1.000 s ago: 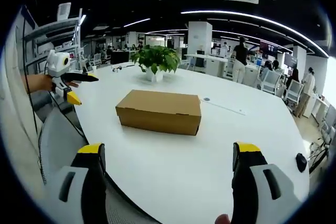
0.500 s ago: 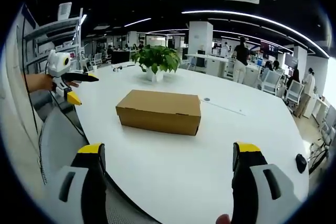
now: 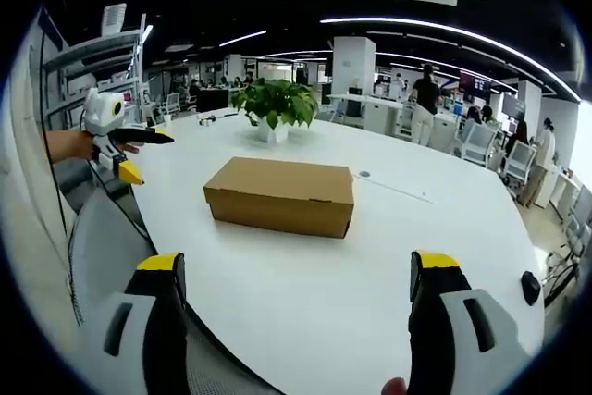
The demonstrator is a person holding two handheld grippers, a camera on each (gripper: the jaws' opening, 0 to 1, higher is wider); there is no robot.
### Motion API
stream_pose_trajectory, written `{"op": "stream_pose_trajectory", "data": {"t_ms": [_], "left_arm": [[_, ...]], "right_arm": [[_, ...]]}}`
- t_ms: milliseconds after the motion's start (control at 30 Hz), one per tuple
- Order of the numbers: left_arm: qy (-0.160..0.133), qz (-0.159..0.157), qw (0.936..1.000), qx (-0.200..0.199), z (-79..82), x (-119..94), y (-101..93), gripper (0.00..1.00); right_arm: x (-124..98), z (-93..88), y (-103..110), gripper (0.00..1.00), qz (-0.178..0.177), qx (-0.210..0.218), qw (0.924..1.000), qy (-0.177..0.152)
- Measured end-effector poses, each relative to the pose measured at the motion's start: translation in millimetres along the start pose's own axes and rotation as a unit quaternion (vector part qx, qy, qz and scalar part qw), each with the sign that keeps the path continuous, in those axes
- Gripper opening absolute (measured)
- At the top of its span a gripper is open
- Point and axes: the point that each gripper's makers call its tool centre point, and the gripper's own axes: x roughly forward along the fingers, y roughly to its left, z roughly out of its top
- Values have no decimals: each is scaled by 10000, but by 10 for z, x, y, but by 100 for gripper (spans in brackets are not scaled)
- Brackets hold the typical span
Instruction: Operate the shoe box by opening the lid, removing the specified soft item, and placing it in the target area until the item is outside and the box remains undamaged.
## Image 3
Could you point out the white square column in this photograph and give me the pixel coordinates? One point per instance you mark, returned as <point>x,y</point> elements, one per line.
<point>353,64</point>

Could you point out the long ceiling light strip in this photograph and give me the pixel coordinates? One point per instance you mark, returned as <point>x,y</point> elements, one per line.
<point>462,34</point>

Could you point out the green potted plant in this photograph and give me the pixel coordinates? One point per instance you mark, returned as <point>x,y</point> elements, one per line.
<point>277,101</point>

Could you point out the grey mesh office chair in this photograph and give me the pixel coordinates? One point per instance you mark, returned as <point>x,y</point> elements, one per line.
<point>108,238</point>

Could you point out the person's right hand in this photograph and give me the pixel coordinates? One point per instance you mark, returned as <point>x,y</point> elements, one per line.
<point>394,387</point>

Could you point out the person's left hand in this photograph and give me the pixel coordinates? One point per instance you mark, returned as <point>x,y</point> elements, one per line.
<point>78,145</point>

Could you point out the wall display screen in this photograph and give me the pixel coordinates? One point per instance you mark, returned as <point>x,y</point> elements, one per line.
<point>475,86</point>

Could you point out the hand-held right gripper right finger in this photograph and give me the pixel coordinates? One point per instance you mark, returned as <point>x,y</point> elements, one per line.
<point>455,349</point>

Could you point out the white office desk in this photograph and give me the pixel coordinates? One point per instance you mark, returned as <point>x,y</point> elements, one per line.
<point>365,110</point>

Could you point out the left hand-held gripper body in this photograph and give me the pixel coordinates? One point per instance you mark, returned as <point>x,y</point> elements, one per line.
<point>102,113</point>

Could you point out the black chair base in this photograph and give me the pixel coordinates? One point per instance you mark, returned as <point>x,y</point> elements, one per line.
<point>562,277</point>

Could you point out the grey metal shelving rack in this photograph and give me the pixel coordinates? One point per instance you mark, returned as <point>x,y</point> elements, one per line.
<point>97,62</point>

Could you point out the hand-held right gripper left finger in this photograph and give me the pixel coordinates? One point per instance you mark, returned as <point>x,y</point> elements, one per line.
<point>134,349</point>

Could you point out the small items on table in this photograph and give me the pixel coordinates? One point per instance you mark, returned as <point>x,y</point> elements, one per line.
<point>208,121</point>

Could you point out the brown cardboard shoe box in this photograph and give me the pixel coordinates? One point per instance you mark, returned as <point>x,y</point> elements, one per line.
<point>282,191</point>

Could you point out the black computer mouse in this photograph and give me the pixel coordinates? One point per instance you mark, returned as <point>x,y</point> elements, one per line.
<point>531,287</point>

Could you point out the white mesh office chair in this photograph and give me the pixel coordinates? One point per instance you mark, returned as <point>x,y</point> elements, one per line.
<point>519,164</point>
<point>478,143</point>

